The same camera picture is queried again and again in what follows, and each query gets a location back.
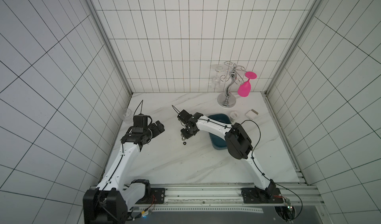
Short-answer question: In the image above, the small white box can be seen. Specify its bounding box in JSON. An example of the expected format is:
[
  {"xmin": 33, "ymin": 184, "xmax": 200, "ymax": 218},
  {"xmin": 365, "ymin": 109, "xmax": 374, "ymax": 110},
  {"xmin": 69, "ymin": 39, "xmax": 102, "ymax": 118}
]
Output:
[{"xmin": 245, "ymin": 109, "xmax": 259, "ymax": 121}]

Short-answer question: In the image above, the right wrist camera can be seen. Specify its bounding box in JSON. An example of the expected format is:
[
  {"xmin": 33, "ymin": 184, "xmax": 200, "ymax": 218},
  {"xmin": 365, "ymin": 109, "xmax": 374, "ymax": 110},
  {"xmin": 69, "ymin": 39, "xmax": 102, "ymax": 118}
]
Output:
[{"xmin": 177, "ymin": 110, "xmax": 192, "ymax": 123}]

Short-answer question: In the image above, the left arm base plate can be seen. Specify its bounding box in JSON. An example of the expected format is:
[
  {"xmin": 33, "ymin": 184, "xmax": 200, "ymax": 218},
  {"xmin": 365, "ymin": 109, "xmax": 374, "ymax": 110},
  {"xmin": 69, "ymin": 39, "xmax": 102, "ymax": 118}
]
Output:
[{"xmin": 137, "ymin": 188, "xmax": 166, "ymax": 205}]

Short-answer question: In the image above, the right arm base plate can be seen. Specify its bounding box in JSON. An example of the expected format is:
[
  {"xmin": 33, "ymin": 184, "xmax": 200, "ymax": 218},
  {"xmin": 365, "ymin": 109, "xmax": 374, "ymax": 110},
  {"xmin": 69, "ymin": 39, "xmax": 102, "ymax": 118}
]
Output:
[{"xmin": 241, "ymin": 187, "xmax": 284, "ymax": 204}]

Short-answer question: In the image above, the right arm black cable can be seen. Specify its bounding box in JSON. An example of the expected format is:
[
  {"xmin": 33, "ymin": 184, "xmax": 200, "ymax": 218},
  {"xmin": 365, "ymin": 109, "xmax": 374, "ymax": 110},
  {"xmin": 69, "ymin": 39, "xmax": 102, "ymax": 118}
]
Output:
[{"xmin": 241, "ymin": 119, "xmax": 304, "ymax": 222}]

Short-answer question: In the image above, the clear glass tumbler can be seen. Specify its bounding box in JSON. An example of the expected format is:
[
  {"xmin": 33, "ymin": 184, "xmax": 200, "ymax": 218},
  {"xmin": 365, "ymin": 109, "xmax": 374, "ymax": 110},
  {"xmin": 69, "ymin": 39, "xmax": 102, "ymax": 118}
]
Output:
[{"xmin": 123, "ymin": 108, "xmax": 133, "ymax": 123}]

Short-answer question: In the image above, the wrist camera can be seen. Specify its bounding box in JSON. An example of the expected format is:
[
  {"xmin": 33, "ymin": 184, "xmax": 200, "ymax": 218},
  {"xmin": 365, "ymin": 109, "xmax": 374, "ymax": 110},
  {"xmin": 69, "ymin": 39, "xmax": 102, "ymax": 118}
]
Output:
[
  {"xmin": 133, "ymin": 114, "xmax": 148, "ymax": 127},
  {"xmin": 177, "ymin": 110, "xmax": 192, "ymax": 123}
]

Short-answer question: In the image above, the clear plastic cup with label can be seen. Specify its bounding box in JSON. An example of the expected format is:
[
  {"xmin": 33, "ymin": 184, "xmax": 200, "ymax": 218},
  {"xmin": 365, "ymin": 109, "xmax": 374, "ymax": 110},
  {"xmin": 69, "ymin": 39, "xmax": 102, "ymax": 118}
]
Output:
[{"xmin": 229, "ymin": 111, "xmax": 240, "ymax": 122}]

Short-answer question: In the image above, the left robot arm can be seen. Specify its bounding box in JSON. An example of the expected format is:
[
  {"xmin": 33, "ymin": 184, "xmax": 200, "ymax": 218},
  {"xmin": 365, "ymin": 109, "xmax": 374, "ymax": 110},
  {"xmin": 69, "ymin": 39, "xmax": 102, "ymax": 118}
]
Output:
[{"xmin": 82, "ymin": 114, "xmax": 165, "ymax": 224}]

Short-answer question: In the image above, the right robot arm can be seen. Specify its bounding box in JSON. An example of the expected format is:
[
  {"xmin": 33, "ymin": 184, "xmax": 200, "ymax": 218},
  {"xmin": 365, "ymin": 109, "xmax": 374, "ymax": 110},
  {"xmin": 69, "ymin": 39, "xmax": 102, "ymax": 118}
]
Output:
[{"xmin": 177, "ymin": 110, "xmax": 276, "ymax": 199}]

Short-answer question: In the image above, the teal storage box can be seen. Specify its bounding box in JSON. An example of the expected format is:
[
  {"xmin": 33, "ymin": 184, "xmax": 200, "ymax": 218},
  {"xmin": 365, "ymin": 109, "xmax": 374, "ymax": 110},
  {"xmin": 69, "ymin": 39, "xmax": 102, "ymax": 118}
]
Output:
[{"xmin": 207, "ymin": 113, "xmax": 232, "ymax": 151}]

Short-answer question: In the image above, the aluminium mounting rail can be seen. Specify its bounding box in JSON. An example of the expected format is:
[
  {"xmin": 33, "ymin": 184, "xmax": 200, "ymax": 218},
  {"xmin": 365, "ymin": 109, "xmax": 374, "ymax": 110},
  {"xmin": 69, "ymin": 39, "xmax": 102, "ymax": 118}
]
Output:
[{"xmin": 127, "ymin": 182, "xmax": 323, "ymax": 214}]

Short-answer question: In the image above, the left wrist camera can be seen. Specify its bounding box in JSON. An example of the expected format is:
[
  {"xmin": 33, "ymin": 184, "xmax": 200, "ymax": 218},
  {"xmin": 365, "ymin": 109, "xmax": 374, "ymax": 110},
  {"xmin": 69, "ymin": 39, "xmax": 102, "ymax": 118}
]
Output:
[{"xmin": 133, "ymin": 114, "xmax": 148, "ymax": 127}]

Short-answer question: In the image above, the chrome wine glass rack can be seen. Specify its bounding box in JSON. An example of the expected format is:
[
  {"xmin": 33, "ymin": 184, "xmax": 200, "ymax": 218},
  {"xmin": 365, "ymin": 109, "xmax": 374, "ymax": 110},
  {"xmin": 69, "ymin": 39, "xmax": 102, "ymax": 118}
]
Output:
[{"xmin": 216, "ymin": 61, "xmax": 246, "ymax": 108}]

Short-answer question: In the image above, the clear hanging wine glass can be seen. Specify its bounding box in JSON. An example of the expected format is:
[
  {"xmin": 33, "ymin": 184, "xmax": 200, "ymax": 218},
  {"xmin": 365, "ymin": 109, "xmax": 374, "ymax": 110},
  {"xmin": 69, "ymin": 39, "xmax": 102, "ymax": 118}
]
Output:
[{"xmin": 211, "ymin": 64, "xmax": 224, "ymax": 86}]

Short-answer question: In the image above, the pink wine glass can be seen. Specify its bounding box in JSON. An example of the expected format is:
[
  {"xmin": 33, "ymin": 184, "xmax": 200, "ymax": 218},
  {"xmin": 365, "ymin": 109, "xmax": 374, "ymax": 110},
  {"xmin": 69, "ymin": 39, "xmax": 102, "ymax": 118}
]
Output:
[{"xmin": 237, "ymin": 71, "xmax": 258, "ymax": 97}]

